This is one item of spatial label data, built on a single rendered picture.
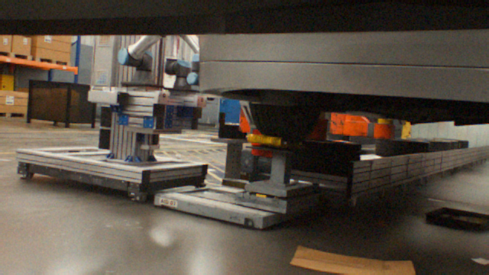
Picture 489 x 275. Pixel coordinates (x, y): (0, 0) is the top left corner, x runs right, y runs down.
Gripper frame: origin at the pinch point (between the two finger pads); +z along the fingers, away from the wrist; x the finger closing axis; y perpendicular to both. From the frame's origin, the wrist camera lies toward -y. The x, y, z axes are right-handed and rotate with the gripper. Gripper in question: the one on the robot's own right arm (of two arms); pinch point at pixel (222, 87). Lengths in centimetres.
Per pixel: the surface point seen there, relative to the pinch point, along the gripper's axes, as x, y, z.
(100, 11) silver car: -121, 0, -222
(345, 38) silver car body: -117, 18, -93
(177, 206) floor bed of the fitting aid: 11, -80, -23
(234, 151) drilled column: 31, -49, 73
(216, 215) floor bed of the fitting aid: -19, -80, -23
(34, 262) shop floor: -16, -83, -150
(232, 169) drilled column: 31, -64, 73
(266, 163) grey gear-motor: -16, -51, 41
